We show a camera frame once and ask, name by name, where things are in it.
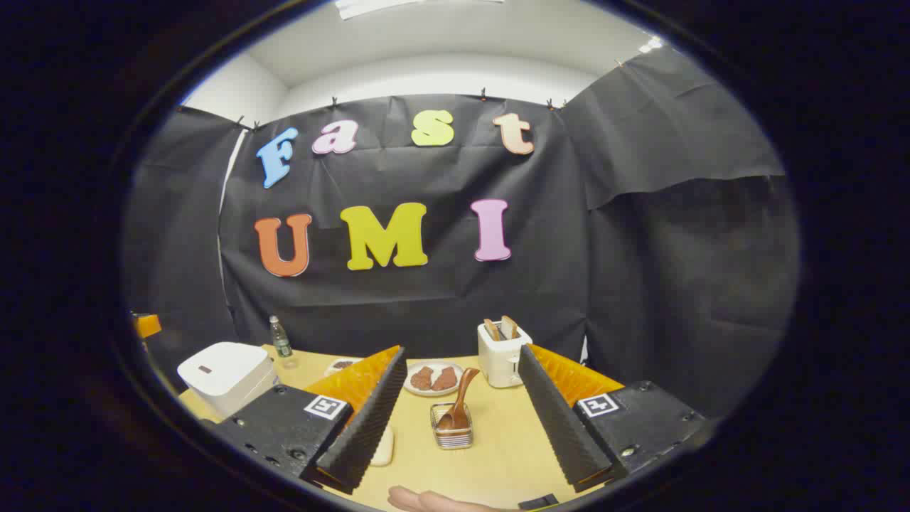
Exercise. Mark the brown meat piece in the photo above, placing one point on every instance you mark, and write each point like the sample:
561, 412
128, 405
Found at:
445, 378
421, 378

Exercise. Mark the white rice cooker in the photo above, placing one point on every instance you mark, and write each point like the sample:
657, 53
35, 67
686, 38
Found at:
227, 373

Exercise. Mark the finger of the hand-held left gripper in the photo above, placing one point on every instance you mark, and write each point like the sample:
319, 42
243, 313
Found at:
147, 326

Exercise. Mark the toast slice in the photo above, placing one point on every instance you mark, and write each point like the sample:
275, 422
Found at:
510, 326
492, 329

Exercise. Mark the brown wooden spoon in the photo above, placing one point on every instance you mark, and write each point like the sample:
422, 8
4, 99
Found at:
466, 391

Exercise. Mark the ceiling light panel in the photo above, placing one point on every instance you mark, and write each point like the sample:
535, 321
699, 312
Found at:
412, 6
650, 45

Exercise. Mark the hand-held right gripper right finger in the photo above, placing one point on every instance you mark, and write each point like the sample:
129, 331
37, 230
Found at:
558, 419

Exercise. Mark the white round plate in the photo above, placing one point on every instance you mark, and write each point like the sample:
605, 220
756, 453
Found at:
435, 392

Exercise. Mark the black backdrop cloth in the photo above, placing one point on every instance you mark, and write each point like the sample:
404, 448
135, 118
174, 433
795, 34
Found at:
426, 306

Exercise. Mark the white toaster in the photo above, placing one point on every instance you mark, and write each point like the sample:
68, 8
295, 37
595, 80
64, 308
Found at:
498, 359

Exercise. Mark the clear bottle with green label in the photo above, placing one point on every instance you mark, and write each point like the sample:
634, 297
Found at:
281, 343

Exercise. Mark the white divided condiment tray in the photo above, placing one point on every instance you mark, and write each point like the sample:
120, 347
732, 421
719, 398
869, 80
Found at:
343, 365

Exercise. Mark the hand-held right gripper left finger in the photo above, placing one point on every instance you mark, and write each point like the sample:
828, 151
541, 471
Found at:
366, 419

